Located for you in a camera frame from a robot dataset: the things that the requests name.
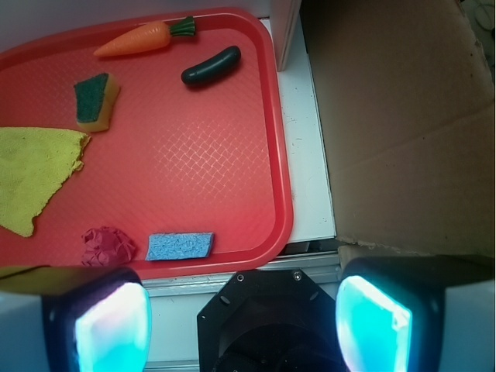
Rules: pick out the yellow microfiber cloth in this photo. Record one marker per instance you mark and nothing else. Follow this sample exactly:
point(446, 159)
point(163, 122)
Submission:
point(35, 163)

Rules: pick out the white vertical panel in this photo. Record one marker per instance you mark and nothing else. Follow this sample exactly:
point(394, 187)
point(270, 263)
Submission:
point(283, 18)

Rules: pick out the black octagonal mount plate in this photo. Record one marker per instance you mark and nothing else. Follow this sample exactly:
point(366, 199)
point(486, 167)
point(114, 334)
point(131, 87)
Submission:
point(269, 320)

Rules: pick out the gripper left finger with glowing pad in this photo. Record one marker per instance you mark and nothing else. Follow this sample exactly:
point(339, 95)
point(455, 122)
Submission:
point(74, 319)

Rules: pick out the brown cardboard box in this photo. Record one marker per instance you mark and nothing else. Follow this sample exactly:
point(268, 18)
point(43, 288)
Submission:
point(407, 108)

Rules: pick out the red plastic tray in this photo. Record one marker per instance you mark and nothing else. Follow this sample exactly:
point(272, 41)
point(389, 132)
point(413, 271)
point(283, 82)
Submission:
point(176, 159)

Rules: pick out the orange plastic carrot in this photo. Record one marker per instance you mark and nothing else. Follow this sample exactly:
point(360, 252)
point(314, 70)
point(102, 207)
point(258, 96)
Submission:
point(151, 36)

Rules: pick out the dark green plastic pickle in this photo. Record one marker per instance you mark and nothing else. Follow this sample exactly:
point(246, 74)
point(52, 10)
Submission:
point(214, 68)

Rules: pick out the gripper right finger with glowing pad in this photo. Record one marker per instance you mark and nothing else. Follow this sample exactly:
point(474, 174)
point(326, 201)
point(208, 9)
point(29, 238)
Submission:
point(432, 313)

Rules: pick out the yellow green scrub sponge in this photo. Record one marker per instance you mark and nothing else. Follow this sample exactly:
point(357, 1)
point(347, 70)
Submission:
point(95, 100)

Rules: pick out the blue sponge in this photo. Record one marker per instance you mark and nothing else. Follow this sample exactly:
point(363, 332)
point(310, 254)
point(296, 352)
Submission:
point(179, 246)

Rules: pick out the crumpled red paper ball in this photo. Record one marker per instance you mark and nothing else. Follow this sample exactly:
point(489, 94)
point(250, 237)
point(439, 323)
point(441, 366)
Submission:
point(107, 247)

